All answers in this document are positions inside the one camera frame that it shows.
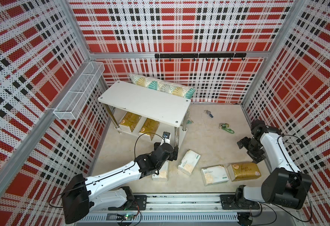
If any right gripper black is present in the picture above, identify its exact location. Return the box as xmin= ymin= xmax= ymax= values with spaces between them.
xmin=237 ymin=137 xmax=265 ymax=163

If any white tissue pack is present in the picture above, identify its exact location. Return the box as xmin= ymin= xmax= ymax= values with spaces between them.
xmin=152 ymin=161 xmax=169 ymax=182
xmin=178 ymin=150 xmax=201 ymax=176
xmin=200 ymin=165 xmax=229 ymax=186

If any gold tissue pack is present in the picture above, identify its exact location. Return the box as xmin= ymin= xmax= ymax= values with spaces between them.
xmin=227 ymin=162 xmax=262 ymax=181
xmin=138 ymin=118 xmax=160 ymax=141
xmin=119 ymin=112 xmax=141 ymax=133

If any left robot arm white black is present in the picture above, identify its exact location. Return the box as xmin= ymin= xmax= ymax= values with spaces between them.
xmin=61 ymin=143 xmax=179 ymax=224

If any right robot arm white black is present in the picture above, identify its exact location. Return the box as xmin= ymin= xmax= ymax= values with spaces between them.
xmin=221 ymin=133 xmax=313 ymax=210

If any white two-tier shelf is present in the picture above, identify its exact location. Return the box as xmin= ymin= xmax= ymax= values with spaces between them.
xmin=98 ymin=81 xmax=191 ymax=147

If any green floor debris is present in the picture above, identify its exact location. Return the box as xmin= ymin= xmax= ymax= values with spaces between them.
xmin=219 ymin=123 xmax=235 ymax=134

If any small floor debris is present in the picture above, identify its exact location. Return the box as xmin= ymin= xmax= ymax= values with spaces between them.
xmin=204 ymin=110 xmax=214 ymax=118

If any geometric patterned pillow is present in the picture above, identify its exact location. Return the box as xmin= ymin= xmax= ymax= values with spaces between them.
xmin=128 ymin=74 xmax=196 ymax=99

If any small green circuit board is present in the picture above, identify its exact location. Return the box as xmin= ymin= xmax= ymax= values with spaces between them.
xmin=116 ymin=214 xmax=137 ymax=221

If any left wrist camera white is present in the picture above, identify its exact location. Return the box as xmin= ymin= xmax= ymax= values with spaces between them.
xmin=162 ymin=132 xmax=171 ymax=144

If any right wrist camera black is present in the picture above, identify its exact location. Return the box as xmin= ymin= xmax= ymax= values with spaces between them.
xmin=251 ymin=120 xmax=266 ymax=136

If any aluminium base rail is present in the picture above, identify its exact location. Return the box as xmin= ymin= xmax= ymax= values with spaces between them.
xmin=74 ymin=193 xmax=306 ymax=226

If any black wall hook rail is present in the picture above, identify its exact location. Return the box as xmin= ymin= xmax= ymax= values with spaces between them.
xmin=154 ymin=53 xmax=247 ymax=60

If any white wire mesh basket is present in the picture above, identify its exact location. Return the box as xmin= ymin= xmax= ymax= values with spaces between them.
xmin=54 ymin=62 xmax=104 ymax=120

